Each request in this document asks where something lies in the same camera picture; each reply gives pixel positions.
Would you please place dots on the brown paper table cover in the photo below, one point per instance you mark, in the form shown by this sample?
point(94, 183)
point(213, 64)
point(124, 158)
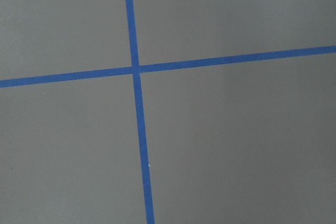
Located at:
point(167, 111)

